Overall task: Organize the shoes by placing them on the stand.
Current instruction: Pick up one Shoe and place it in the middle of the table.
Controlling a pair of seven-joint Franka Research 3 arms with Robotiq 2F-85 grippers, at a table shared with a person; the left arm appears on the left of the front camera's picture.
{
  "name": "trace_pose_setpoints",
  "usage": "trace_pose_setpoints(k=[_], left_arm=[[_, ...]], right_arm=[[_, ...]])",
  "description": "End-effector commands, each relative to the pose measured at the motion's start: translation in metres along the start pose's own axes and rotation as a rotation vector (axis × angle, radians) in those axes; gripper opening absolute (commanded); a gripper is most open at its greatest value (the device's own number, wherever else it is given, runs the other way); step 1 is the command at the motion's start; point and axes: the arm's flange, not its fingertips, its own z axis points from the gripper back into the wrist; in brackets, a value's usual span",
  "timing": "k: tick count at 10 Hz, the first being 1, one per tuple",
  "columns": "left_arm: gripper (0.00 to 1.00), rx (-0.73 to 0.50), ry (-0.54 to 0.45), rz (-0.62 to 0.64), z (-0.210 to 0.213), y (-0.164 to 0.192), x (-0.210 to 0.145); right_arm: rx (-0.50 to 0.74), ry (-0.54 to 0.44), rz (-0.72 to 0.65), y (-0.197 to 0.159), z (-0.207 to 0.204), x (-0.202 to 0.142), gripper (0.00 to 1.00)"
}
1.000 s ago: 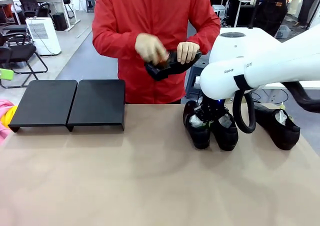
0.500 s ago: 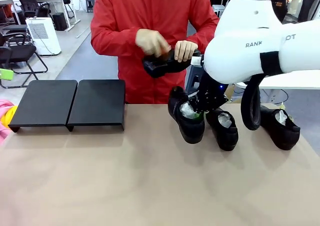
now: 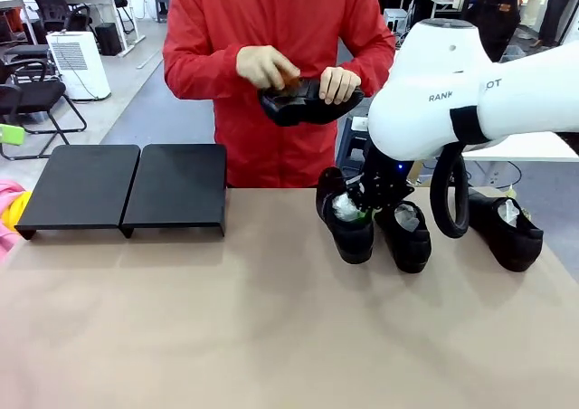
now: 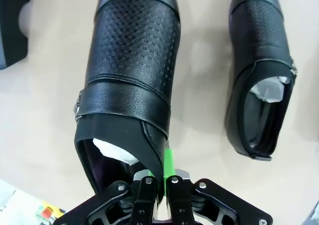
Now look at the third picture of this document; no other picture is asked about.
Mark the person's right forearm red sleeve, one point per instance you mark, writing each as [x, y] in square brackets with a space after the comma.
[199, 67]

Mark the pink cloth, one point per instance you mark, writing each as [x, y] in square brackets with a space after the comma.
[5, 246]

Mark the white crumpled stuffing paper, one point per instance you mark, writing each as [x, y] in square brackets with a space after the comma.
[507, 211]
[346, 207]
[407, 214]

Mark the person's left hand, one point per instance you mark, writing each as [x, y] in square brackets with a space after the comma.
[337, 83]

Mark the person's right hand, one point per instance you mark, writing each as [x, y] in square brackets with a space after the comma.
[262, 65]

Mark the white air purifier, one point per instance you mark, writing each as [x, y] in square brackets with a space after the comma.
[79, 65]

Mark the bystander in black apron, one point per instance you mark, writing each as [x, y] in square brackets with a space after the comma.
[500, 11]

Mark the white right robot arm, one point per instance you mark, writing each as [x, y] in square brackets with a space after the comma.
[452, 88]

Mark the bystander in purple clothes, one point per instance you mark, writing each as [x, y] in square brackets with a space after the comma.
[558, 6]

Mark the person's left forearm red sleeve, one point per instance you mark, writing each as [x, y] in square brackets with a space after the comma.
[375, 65]

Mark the brown shoe brush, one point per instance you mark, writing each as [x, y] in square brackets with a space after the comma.
[291, 85]

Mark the white side table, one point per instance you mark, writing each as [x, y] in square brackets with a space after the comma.
[520, 149]

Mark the black computer tower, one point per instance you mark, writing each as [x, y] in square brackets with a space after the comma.
[107, 38]

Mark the black office chair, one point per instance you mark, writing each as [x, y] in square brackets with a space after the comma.
[52, 8]
[27, 97]

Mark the person's red jacket torso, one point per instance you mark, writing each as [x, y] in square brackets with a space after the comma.
[280, 20]

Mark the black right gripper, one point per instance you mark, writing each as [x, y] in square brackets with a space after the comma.
[384, 183]

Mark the dark plastic stool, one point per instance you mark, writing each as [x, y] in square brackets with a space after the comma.
[353, 149]

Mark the black shoe stand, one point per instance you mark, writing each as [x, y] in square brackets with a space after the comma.
[176, 187]
[77, 187]

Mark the yellow object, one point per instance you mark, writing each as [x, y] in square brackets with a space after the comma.
[16, 207]

